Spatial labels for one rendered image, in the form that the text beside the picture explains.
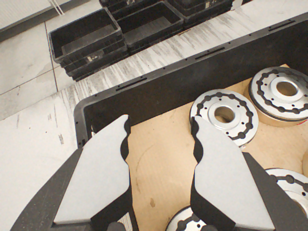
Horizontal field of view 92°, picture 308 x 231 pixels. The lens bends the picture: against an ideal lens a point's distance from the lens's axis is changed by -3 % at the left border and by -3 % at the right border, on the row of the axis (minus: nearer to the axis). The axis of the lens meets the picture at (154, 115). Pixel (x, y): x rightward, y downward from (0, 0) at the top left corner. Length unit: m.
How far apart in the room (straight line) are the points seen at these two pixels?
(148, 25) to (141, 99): 1.12
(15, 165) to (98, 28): 0.95
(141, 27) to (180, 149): 1.15
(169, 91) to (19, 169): 0.49
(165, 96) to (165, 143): 0.08
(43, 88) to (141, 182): 1.78
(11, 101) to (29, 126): 1.53
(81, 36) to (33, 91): 0.98
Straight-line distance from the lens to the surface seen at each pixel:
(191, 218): 0.23
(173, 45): 0.61
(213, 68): 0.26
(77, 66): 1.03
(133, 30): 1.32
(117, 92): 0.21
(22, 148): 0.62
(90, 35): 1.22
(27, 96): 2.04
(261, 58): 0.33
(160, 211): 0.26
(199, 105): 0.27
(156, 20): 1.37
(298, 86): 0.33
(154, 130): 0.28
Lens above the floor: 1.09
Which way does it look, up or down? 62 degrees down
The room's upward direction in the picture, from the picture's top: 19 degrees counter-clockwise
